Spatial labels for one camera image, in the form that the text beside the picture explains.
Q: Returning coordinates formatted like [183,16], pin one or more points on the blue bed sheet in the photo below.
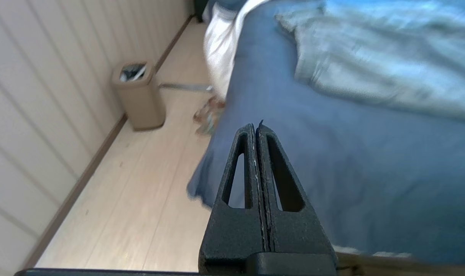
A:
[351,172]

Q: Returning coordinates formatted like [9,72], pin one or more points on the thin metal rod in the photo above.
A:
[182,87]

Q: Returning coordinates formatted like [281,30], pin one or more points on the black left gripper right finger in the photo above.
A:
[293,230]

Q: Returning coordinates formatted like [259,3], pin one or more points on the dark blue white-lined duvet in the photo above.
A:
[219,50]

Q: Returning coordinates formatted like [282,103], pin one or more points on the light blue denim shorts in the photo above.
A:
[382,61]

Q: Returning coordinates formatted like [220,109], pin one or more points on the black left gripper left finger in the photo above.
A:
[232,230]

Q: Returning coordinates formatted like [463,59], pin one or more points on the patterned slippers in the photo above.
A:
[209,115]

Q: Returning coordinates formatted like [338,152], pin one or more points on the brown trash bin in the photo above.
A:
[140,99]

